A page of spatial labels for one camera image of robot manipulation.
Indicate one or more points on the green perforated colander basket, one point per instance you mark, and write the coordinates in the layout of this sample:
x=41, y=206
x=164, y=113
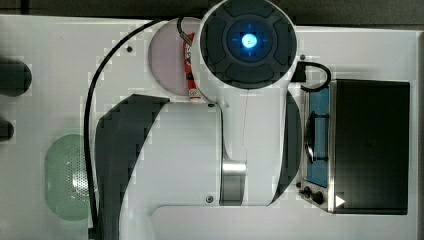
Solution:
x=66, y=186

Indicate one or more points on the black object at left edge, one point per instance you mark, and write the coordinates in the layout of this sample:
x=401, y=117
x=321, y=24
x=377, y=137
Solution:
x=15, y=77

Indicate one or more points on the pale pink plate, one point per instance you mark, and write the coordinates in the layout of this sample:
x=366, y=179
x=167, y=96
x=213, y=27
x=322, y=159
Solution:
x=165, y=56

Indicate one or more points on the red felt ketchup bottle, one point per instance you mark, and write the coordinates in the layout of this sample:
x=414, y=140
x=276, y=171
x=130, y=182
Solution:
x=193, y=92

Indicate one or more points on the black toaster oven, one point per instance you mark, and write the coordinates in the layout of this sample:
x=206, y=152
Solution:
x=355, y=156

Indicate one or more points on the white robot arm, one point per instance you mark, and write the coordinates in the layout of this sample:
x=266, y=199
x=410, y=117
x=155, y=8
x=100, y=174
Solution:
x=238, y=146

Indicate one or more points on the small black object left edge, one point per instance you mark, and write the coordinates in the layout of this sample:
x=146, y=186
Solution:
x=6, y=130

